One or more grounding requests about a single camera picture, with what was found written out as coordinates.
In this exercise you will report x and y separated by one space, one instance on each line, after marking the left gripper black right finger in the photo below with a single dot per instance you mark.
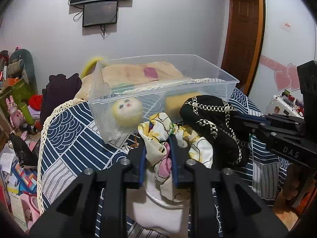
182 178

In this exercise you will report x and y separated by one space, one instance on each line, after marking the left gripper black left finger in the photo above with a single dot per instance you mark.
135 175

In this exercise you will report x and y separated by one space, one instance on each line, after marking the yellow floral silk scarf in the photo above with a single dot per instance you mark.
165 142

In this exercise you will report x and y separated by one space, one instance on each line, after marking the white drawstring pouch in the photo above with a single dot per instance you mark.
152 211

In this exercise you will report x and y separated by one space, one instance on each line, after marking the black cap with white chains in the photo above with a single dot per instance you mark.
213 119

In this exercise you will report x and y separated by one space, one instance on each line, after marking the person's right hand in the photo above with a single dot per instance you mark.
296 180

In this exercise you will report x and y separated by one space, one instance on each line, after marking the white toy case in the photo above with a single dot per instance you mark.
286 104

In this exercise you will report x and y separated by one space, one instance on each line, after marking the yellow sponge block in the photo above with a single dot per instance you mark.
173 104

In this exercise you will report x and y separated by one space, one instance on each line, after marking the yellow round plush face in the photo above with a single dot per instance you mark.
127 112

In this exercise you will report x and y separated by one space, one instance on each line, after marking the navy wave pattern tablecloth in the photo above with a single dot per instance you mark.
72 143

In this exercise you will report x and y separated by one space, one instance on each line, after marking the clear plastic storage bin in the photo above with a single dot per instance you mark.
199 74

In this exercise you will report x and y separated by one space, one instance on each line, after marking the beige patchwork blanket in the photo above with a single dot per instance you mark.
116 75

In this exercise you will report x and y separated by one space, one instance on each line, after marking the dark purple garment pile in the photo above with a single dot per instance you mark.
58 91

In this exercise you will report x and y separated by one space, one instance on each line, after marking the yellow fuzzy hoop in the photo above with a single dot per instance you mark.
90 67

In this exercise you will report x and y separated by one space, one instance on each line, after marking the brown wooden door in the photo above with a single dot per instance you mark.
245 34

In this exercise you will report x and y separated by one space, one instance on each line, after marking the red knitted item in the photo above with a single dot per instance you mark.
35 102

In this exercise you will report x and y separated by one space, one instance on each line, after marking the pink bunny doll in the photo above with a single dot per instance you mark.
16 116

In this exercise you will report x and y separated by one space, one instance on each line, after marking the green cardboard box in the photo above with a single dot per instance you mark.
21 93

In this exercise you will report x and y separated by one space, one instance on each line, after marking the grey green dinosaur plush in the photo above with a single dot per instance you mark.
21 65

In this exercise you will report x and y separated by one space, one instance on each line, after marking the pink heart wall decoration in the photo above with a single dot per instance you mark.
286 77

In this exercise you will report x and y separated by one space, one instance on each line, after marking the small black wall monitor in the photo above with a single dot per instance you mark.
100 13

